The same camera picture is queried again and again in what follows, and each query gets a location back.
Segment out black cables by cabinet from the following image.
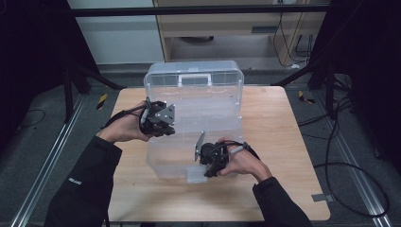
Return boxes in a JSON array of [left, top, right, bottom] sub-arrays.
[[271, 11, 315, 69]]

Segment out white cabinet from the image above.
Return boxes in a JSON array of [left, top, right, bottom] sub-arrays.
[[67, 0, 166, 66]]

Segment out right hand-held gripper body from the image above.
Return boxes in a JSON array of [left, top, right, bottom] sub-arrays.
[[194, 131, 231, 168]]

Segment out wooden cabinet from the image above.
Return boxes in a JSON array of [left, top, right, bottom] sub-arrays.
[[153, 0, 332, 69]]

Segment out right hand-held gripper cable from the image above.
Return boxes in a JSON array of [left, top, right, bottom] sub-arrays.
[[217, 140, 261, 161]]

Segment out black horizontal frame bar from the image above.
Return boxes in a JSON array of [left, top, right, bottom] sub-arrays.
[[70, 4, 331, 17]]

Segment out person's right hand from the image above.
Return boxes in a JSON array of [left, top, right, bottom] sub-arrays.
[[217, 138, 272, 183]]

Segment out black metal stand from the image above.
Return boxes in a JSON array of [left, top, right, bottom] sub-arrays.
[[61, 60, 128, 124], [270, 60, 337, 121]]

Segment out looped black floor cable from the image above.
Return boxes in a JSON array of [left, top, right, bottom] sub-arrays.
[[313, 162, 392, 218]]

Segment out aluminium floor rail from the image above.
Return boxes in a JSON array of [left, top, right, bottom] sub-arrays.
[[311, 91, 393, 227], [9, 94, 88, 227]]

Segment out clear plastic storage box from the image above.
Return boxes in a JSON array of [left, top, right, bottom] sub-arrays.
[[143, 60, 246, 184]]

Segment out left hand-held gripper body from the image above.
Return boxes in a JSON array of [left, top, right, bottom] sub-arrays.
[[138, 97, 177, 138]]

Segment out thin black floor cable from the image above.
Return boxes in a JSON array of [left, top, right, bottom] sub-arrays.
[[18, 108, 47, 130]]

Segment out black curtain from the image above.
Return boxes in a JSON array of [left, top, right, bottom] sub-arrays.
[[0, 0, 98, 155], [310, 0, 401, 173]]

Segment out grey tape piece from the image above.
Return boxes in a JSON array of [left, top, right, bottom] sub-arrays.
[[311, 193, 335, 203]]

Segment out person's left hand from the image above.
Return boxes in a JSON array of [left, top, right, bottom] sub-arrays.
[[96, 101, 151, 145]]

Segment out yellow and black tape strip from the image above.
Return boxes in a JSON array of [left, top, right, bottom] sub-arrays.
[[96, 93, 109, 111], [297, 90, 316, 105]]

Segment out black floor cable bundle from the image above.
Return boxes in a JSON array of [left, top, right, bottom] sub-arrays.
[[297, 94, 354, 143]]

